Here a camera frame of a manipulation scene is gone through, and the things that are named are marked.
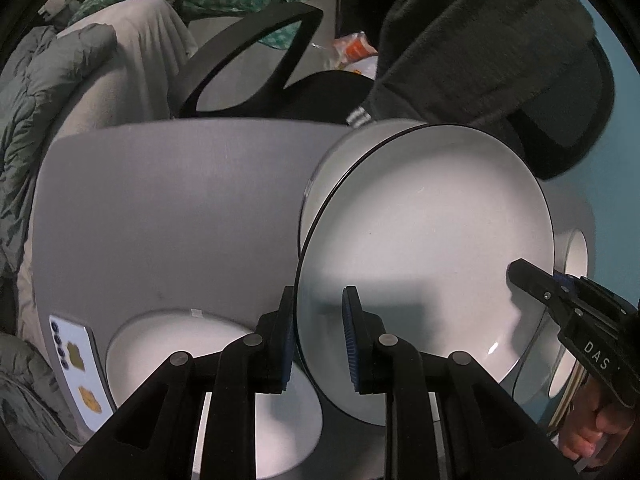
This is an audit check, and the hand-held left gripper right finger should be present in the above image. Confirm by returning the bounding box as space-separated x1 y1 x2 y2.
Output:
341 285 581 480

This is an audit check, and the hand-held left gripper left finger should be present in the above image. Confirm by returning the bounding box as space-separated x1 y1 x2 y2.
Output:
60 285 297 480

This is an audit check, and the small white bowl black rim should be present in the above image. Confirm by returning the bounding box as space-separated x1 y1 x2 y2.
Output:
547 229 591 401

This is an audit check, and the stack of white plates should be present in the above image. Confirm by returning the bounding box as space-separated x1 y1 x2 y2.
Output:
105 308 325 480

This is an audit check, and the person's right hand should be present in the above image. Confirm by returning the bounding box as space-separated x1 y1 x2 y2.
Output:
557 376 637 461

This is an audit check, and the wooden board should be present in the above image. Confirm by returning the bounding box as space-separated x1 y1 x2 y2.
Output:
545 370 588 436

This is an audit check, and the white phone with stickers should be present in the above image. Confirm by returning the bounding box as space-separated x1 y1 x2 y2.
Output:
48 314 117 433

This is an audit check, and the dark grey fleece blanket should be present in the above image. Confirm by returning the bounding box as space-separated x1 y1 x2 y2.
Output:
330 0 601 161

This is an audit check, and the white plastic bag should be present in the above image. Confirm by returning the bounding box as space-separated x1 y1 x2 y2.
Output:
325 55 381 81

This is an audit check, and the orange snack packet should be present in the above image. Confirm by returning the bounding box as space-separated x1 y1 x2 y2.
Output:
332 31 378 63

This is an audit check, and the black office chair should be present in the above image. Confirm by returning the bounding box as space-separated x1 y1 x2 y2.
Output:
177 2 616 181

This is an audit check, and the beige cloth cover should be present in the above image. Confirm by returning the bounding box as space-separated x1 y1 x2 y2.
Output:
15 0 201 311

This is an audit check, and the grey quilted coat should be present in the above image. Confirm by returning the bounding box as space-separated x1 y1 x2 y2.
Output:
0 22 118 461

